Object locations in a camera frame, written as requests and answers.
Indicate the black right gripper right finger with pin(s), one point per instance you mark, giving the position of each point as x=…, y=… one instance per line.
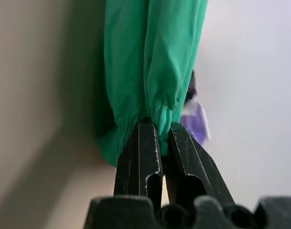
x=190, y=162

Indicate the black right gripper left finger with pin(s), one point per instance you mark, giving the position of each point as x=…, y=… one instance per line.
x=136, y=162

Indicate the green shorts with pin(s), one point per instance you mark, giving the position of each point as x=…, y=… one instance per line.
x=136, y=59

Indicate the purple tissue box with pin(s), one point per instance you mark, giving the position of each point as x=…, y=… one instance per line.
x=198, y=124

